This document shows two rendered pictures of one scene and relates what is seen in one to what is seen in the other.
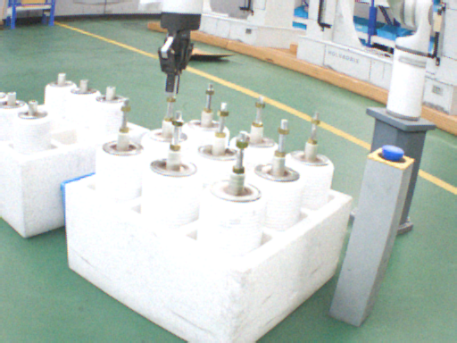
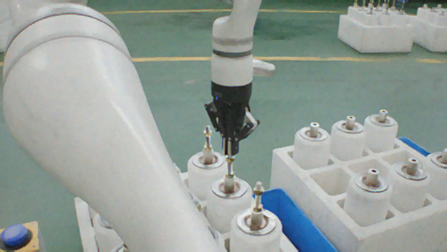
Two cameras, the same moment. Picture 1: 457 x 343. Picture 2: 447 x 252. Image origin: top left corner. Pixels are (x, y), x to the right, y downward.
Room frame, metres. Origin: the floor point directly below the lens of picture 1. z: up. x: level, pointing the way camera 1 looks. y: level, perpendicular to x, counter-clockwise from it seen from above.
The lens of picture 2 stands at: (1.30, -0.46, 0.74)
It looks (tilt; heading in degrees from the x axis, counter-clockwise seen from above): 27 degrees down; 123
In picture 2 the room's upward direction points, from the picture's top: straight up
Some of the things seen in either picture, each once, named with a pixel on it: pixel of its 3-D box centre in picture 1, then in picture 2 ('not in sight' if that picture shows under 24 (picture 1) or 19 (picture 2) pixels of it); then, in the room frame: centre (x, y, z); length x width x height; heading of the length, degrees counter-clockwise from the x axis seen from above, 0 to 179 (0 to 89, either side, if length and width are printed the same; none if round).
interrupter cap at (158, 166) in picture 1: (173, 168); not in sight; (0.79, 0.09, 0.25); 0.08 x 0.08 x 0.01
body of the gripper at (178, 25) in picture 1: (178, 32); (231, 99); (0.95, 0.12, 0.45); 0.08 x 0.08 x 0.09
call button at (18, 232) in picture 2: (392, 154); (14, 236); (0.79, -0.26, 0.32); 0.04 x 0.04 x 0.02
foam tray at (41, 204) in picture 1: (46, 158); (365, 198); (1.18, 0.47, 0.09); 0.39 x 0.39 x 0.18; 54
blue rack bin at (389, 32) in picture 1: (396, 34); not in sight; (6.61, -2.00, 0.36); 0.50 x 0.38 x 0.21; 125
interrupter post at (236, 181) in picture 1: (236, 183); not in sight; (0.73, -0.01, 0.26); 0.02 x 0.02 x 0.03
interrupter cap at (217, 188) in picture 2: (167, 136); (229, 187); (0.95, 0.12, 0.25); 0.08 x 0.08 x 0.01
